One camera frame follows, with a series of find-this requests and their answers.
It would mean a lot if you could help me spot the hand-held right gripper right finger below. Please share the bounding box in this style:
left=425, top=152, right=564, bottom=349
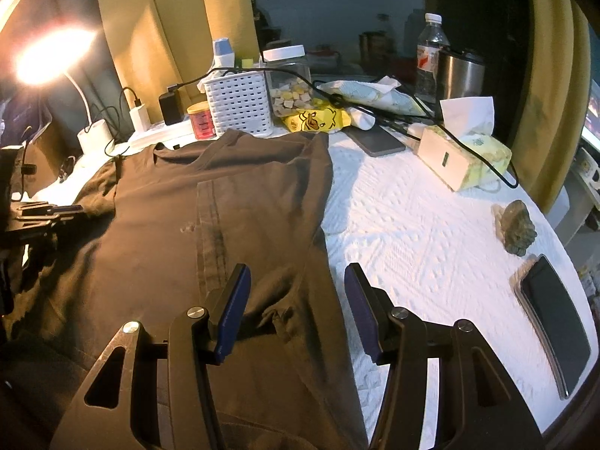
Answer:
left=343, top=262, right=547, bottom=450

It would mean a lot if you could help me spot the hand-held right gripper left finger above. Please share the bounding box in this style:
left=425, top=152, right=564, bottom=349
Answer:
left=49, top=263, right=252, bottom=450

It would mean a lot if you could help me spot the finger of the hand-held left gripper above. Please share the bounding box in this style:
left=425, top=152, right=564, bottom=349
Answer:
left=13, top=201, right=80, bottom=217
left=4, top=213, right=88, bottom=247

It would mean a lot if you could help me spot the brown t-shirt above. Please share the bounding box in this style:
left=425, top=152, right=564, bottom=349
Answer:
left=9, top=129, right=371, bottom=450

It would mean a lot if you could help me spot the white desk lamp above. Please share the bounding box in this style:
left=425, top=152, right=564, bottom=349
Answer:
left=14, top=25, right=118, bottom=158

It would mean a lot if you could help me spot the white power strip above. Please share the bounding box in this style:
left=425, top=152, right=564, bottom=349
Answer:
left=126, top=122, right=198, bottom=148

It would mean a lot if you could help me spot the white charger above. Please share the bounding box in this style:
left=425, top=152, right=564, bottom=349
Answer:
left=129, top=105, right=151, bottom=132

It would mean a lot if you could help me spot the black charger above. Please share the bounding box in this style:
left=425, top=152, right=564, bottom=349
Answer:
left=159, top=91, right=183, bottom=126

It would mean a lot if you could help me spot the red jar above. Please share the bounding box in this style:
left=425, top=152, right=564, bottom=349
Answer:
left=186, top=102, right=217, bottom=140

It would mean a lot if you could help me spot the grey smartphone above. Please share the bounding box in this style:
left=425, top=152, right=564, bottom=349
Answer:
left=344, top=126, right=406, bottom=158

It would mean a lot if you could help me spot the green stone figurine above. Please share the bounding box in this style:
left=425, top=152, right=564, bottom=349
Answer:
left=491, top=200, right=536, bottom=258

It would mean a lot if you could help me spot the white tube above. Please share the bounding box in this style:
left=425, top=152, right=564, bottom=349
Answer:
left=347, top=105, right=376, bottom=131

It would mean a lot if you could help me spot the smartphone in clear case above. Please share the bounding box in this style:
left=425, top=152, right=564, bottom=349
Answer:
left=513, top=254, right=592, bottom=400

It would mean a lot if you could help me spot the yellow duck packet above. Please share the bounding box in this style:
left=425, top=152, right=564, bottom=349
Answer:
left=281, top=103, right=352, bottom=133

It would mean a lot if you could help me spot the yellow curtain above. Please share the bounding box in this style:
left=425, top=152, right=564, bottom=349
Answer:
left=497, top=0, right=594, bottom=214
left=94, top=0, right=263, bottom=118

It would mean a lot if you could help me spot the yellow tissue box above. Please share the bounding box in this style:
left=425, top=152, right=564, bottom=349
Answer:
left=441, top=96, right=513, bottom=189

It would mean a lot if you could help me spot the white perforated basket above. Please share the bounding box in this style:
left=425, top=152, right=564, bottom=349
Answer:
left=202, top=71, right=275, bottom=138

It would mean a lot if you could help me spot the clear jar with white lid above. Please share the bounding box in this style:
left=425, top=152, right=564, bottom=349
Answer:
left=262, top=45, right=314, bottom=119

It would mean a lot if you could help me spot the floral tissue pack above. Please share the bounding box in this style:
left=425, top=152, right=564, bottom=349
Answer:
left=319, top=75, right=437, bottom=116

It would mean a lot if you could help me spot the white and blue spray bottle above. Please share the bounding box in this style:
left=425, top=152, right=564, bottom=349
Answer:
left=213, top=38, right=235, bottom=70

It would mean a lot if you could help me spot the white side desk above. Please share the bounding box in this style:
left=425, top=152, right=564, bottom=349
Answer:
left=555, top=175, right=600, bottom=245

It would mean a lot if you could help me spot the steel tumbler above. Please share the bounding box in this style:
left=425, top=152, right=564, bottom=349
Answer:
left=437, top=49, right=486, bottom=101

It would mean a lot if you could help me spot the clear water bottle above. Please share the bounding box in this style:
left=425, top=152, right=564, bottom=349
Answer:
left=415, top=12, right=451, bottom=104

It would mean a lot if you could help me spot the white mug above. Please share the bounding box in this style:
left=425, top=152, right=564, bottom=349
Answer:
left=579, top=147, right=600, bottom=179

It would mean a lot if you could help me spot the computer monitor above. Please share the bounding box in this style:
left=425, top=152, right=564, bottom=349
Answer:
left=581, top=94, right=600, bottom=151

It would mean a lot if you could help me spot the dark window pane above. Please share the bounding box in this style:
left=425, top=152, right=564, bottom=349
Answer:
left=250, top=0, right=530, bottom=76

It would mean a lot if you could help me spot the black cable bundle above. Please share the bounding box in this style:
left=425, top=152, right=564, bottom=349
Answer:
left=58, top=154, right=77, bottom=183

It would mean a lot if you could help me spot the black charging cable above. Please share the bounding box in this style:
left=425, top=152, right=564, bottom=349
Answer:
left=100, top=87, right=141, bottom=156

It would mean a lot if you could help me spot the long black cable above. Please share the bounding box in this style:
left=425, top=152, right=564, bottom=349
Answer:
left=194, top=66, right=520, bottom=191

